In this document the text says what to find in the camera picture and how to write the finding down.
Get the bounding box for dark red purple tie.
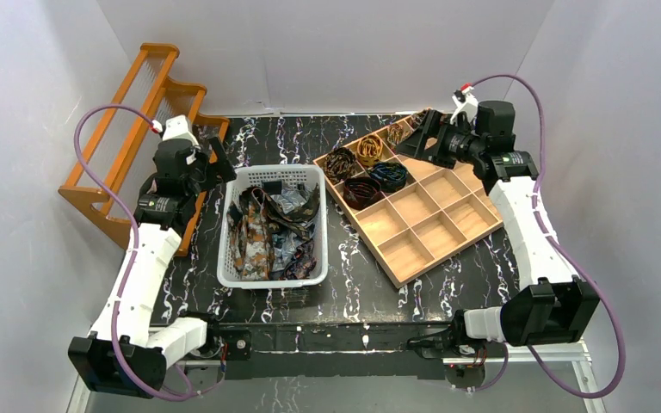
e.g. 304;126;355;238
281;239;317;280

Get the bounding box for rolled yellow tie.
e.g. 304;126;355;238
356;134;383;168

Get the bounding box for rolled brown multicolour tie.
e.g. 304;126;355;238
386;123;406;147

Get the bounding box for wooden compartment tray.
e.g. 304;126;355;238
312;108;505;288

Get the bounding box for dark camouflage tie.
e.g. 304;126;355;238
250;185;320;241

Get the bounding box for rolled dark red tie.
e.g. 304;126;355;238
343;176;383;211

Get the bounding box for rolled dark striped tie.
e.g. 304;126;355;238
407;110;427;129

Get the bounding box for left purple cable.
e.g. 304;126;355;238
73;104;226;403

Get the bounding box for orange wooden rack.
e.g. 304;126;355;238
59;43;230;249

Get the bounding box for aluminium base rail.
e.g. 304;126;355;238
68;322;605;413

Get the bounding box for white plastic basket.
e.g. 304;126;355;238
217;164;328;289

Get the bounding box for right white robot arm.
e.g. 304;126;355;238
394;84;600;354

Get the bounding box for rolled blue black tie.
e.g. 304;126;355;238
367;162;409;193

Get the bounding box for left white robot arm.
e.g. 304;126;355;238
67;115;236;401

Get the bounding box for grey blue tie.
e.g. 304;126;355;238
267;187;319;280

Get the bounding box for rolled dark brown tie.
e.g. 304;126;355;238
322;147;359;184

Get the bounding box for orange grey patterned tie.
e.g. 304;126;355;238
225;186;275;281

